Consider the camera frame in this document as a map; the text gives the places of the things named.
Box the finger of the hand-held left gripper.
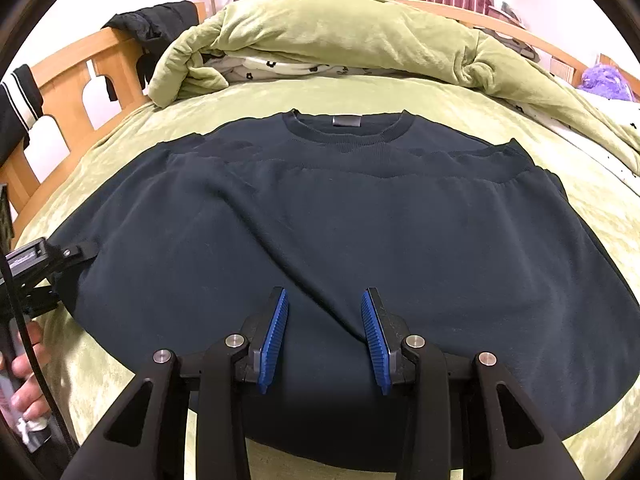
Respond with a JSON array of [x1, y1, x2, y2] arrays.
[[47, 240, 99, 272]]

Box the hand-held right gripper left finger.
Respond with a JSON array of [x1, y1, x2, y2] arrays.
[[60, 286, 291, 480]]

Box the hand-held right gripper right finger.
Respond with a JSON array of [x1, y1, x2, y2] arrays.
[[360, 287, 586, 480]]

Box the dark navy sweatshirt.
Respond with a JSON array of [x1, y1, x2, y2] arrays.
[[47, 109, 640, 473]]

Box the person's left hand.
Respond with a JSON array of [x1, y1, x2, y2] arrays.
[[9, 320, 52, 422]]

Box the black white striped garment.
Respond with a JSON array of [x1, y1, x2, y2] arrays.
[[0, 64, 46, 166]]

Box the green bed sheet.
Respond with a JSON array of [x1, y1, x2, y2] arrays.
[[10, 72, 640, 480]]

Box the black jacket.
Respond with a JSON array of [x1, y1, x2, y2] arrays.
[[101, 0, 198, 103]]

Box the green quilt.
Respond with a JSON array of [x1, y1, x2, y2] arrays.
[[147, 0, 640, 158]]

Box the purple plush toy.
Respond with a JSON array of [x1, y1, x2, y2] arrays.
[[580, 64, 638, 103]]

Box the wooden bed frame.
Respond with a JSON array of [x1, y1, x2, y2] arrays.
[[0, 0, 640, 233]]

